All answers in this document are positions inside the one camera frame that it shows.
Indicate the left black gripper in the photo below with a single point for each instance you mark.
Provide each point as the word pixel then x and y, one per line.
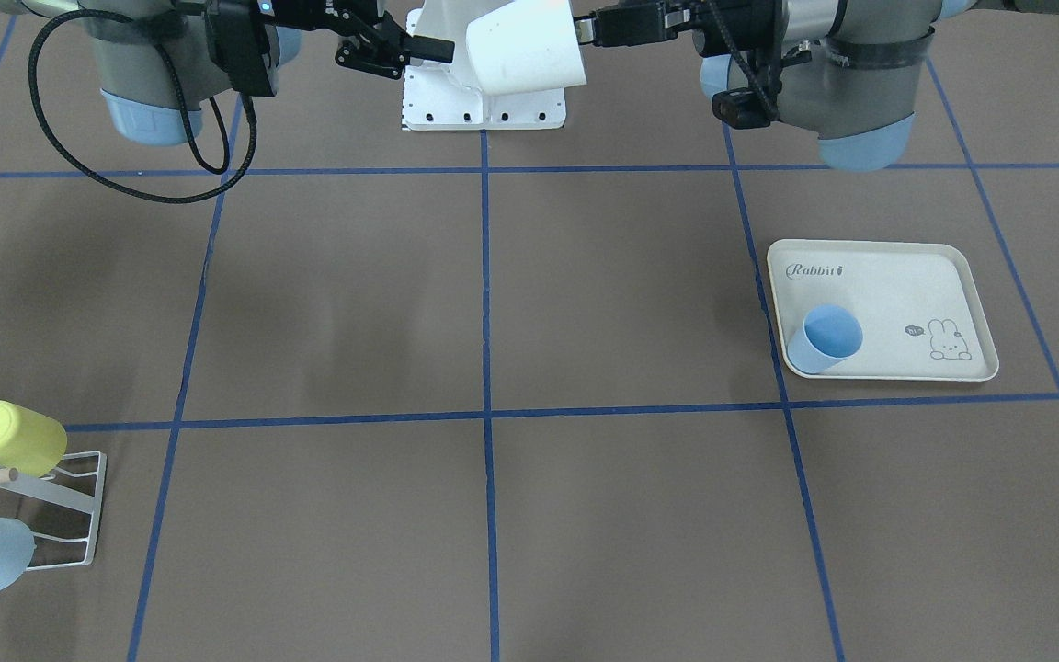
pixel 647 20

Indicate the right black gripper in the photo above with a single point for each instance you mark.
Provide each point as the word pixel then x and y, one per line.
pixel 313 13

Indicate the pale yellow-green cup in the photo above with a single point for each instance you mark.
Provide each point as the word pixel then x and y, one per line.
pixel 525 47

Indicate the bright yellow cup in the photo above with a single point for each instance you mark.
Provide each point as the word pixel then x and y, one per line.
pixel 30 441

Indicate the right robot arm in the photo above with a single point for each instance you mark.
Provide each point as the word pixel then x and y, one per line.
pixel 159 60

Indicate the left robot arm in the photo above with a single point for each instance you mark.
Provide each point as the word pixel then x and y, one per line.
pixel 845 70

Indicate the cream plastic tray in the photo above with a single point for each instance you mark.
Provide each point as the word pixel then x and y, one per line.
pixel 918 303

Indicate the white pedestal column base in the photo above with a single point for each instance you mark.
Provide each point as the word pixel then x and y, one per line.
pixel 443 96

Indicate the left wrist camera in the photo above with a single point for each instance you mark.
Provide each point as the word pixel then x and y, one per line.
pixel 743 109

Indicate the white wire cup rack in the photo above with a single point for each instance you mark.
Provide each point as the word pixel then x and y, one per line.
pixel 63 508

